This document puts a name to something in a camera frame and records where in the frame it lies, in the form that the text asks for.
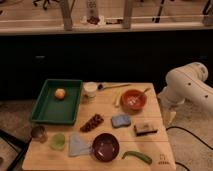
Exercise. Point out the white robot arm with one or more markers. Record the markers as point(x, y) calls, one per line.
point(185, 83)

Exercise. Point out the spoon in orange bowl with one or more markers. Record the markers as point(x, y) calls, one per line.
point(141, 95)

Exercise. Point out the orange round fruit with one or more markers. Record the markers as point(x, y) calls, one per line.
point(60, 94)

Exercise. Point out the blue sponge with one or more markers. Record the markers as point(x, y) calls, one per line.
point(120, 121)

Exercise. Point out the green plastic tray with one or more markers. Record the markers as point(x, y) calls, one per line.
point(50, 110)

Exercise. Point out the white cup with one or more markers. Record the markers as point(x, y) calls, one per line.
point(89, 91)

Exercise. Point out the green pepper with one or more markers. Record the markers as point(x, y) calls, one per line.
point(138, 155)

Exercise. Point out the long-handled spoon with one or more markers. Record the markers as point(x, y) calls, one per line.
point(107, 86)

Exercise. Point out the small metal cup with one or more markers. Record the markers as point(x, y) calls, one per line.
point(38, 133)

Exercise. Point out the orange bowl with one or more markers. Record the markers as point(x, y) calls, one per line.
point(127, 100)

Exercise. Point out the dark brown bumpy food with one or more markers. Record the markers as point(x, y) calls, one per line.
point(94, 122)

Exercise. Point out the yellow banana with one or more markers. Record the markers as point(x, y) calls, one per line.
point(117, 101)

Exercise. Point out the green translucent cup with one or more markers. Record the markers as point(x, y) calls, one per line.
point(57, 142)

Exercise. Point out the light blue cloth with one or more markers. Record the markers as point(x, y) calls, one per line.
point(78, 146)

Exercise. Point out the dark maroon bowl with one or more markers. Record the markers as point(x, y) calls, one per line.
point(105, 147)

